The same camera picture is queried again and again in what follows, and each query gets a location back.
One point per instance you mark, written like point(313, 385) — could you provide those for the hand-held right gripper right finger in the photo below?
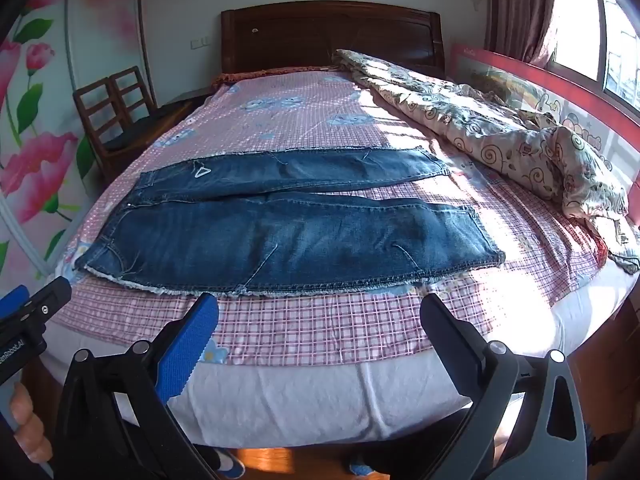
point(450, 332)

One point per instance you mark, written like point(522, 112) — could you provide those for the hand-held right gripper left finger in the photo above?
point(187, 347)

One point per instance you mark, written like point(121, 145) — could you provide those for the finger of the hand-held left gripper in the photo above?
point(14, 302)

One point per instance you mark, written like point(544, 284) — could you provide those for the dark blue denim pants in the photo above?
point(300, 240)

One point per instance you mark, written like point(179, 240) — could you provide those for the person's left hand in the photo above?
point(30, 430)

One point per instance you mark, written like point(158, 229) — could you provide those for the white mattress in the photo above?
point(300, 400)

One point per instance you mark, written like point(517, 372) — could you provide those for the blue slipper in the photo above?
point(230, 465)
point(361, 467)

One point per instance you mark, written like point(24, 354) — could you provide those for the pink checked bedsheet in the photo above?
point(320, 325)

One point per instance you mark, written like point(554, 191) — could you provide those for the floral print wardrobe door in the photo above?
point(45, 110)

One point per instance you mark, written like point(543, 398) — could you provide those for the dark seat cushion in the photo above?
point(130, 135)

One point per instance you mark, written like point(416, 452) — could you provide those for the cream swirl-patterned quilt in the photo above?
point(500, 130)

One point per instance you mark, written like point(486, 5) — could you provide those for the wooden slat-back chair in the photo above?
point(132, 90)
point(97, 110)

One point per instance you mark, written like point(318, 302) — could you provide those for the red printed bed guard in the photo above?
point(500, 67)

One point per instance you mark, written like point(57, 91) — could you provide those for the orange fringed cloth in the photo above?
point(235, 78)

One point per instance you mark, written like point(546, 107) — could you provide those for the dark wooden headboard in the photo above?
point(325, 35)

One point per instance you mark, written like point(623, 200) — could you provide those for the mauve curtain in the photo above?
point(520, 10)

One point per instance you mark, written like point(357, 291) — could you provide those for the window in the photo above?
point(580, 25)

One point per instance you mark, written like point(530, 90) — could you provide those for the white wall socket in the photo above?
point(200, 43)

